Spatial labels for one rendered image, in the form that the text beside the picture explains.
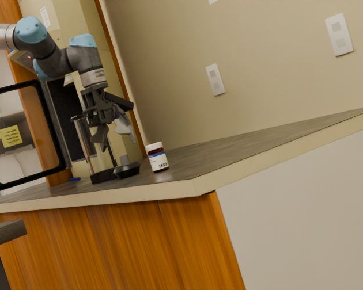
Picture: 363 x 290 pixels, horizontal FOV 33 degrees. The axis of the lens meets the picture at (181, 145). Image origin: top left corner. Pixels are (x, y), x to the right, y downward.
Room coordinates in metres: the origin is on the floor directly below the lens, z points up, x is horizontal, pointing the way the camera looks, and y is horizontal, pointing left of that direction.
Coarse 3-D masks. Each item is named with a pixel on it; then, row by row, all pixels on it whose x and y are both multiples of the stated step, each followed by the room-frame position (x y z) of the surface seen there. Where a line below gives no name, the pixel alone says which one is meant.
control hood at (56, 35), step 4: (48, 32) 2.28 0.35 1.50; (52, 32) 2.29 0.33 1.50; (56, 32) 2.30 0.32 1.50; (60, 32) 2.30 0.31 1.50; (52, 36) 2.28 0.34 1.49; (56, 36) 2.29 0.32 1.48; (60, 36) 2.30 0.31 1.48; (56, 40) 2.29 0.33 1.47; (60, 40) 2.30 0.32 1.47; (56, 44) 2.29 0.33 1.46; (60, 44) 2.30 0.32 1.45; (64, 44) 2.30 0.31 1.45; (60, 48) 2.29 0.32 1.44; (12, 52) 2.45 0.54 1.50; (16, 52) 2.43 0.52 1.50; (20, 52) 2.42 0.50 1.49; (24, 52) 2.40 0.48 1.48; (8, 56) 2.51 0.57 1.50; (12, 56) 2.48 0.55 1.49; (16, 56) 2.47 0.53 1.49; (20, 56) 2.45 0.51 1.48; (16, 60) 2.50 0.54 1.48; (20, 64) 2.53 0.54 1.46; (28, 68) 2.53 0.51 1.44
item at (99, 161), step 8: (80, 120) 1.94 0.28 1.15; (80, 128) 1.95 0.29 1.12; (88, 128) 1.94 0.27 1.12; (96, 128) 1.94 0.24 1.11; (80, 136) 1.96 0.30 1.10; (88, 136) 1.94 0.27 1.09; (88, 144) 1.94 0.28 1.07; (96, 144) 1.94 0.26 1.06; (88, 152) 1.95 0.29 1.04; (96, 152) 1.94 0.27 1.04; (104, 152) 1.94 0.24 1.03; (88, 160) 1.95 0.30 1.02; (96, 160) 1.94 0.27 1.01; (104, 160) 1.94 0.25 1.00; (96, 168) 1.94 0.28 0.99; (104, 168) 1.94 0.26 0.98; (112, 168) 1.95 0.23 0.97
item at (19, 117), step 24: (0, 96) 2.49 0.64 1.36; (24, 96) 2.52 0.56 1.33; (0, 120) 2.48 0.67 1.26; (24, 120) 2.51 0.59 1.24; (0, 144) 2.46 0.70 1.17; (24, 144) 2.50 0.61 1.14; (48, 144) 2.54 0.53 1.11; (0, 168) 2.45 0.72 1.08; (24, 168) 2.49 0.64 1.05; (48, 168) 2.53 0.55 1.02
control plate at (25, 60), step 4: (28, 52) 2.38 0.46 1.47; (24, 56) 2.43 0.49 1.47; (32, 56) 2.40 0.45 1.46; (20, 60) 2.49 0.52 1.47; (24, 60) 2.47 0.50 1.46; (28, 60) 2.45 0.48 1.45; (32, 60) 2.44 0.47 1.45; (24, 64) 2.51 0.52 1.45; (28, 64) 2.49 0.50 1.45; (32, 68) 2.51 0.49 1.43
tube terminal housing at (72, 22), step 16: (32, 0) 2.45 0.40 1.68; (48, 0) 2.33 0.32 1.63; (64, 0) 2.33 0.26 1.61; (80, 0) 2.38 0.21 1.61; (48, 16) 2.36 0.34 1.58; (64, 16) 2.32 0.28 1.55; (80, 16) 2.36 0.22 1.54; (96, 16) 2.52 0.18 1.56; (64, 32) 2.31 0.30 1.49; (80, 32) 2.35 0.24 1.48; (96, 32) 2.45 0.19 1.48; (112, 64) 2.53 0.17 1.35; (48, 80) 2.55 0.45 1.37; (80, 80) 2.31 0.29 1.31; (112, 80) 2.47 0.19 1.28; (80, 96) 2.31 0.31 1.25; (128, 112) 2.55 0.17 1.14; (112, 128) 2.35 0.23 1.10; (112, 144) 2.34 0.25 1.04; (128, 144) 2.42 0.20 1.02; (80, 176) 2.51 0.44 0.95
